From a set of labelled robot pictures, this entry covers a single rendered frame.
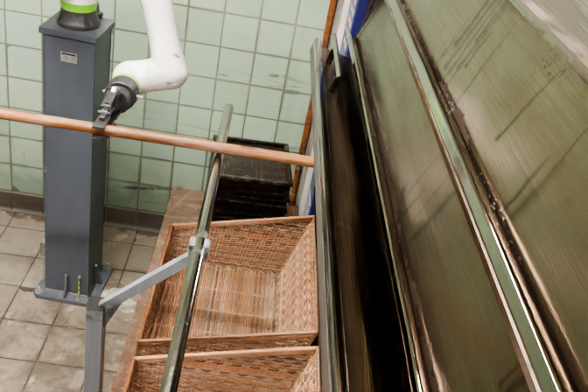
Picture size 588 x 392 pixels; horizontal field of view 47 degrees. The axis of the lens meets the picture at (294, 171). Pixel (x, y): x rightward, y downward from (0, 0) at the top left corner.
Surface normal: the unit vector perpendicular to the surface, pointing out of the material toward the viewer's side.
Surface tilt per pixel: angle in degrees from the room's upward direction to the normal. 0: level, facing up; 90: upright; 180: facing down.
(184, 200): 0
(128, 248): 0
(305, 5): 90
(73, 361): 0
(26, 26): 90
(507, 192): 70
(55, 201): 90
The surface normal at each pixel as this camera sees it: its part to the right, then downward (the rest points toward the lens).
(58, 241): -0.07, 0.50
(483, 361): -0.87, -0.43
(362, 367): 0.37, -0.80
